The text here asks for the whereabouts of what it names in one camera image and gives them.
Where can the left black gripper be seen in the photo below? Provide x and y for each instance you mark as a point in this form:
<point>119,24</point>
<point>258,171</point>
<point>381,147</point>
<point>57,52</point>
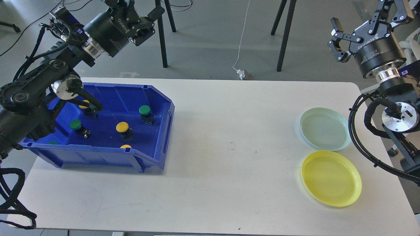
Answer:
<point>112,29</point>

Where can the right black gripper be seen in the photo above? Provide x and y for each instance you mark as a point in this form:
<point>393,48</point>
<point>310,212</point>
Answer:
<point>377,49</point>

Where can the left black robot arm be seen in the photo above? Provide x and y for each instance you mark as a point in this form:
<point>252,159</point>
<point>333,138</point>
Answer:
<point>46,81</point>

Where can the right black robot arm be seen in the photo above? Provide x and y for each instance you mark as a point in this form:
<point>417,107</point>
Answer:
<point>394,108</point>

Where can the light green plate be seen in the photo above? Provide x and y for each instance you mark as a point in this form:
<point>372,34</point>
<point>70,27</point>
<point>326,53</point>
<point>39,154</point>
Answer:
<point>324,129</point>

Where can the yellow plate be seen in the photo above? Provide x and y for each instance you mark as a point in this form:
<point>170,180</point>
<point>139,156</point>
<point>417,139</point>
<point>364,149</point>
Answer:
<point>331,178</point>

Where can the left black tripod legs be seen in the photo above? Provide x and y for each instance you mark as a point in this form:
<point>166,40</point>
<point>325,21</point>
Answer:
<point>161,31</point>

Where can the black tripod legs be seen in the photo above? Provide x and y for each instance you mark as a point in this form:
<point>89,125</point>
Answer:
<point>161,31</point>
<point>287,27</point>

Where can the right black tripod legs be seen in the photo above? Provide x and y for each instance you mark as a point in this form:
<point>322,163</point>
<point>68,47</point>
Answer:
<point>287,27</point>

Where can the blue plastic bin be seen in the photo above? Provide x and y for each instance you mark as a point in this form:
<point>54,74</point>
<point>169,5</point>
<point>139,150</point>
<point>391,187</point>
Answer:
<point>120,104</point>

